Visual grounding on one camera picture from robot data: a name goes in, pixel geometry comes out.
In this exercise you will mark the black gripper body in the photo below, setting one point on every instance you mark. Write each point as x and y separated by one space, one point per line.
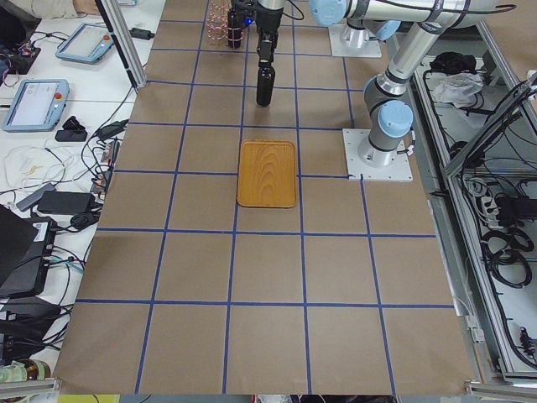
267 18

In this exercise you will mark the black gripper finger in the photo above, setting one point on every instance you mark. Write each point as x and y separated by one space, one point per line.
267 43

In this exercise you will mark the dark wine bottle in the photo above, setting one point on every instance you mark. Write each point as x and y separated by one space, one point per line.
235 22
265 85

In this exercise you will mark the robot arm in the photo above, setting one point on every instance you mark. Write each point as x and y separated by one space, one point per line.
391 118
357 33

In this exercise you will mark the wooden tray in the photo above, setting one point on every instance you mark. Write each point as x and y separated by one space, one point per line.
267 174

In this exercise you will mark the teach pendant upper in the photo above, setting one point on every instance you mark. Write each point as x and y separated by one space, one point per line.
87 44

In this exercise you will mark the teach pendant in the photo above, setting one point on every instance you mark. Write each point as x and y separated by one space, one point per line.
37 106
87 44

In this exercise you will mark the crumpled white cloth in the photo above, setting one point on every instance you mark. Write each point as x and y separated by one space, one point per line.
460 90

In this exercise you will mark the teach pendant lower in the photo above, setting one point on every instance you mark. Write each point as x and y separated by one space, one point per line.
37 106

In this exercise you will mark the black power adapter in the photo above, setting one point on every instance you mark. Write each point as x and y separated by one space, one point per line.
65 202

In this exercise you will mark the black laptop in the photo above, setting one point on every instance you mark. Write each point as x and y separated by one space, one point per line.
26 243

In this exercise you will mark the copper wire bottle basket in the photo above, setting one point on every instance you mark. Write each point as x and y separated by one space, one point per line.
216 23

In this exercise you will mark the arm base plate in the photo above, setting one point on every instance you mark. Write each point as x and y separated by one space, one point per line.
371 50
365 163

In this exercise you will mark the aluminium frame post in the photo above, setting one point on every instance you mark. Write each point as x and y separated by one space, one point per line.
118 29

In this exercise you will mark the aluminium side frame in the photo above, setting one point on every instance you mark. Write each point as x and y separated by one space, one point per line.
483 157

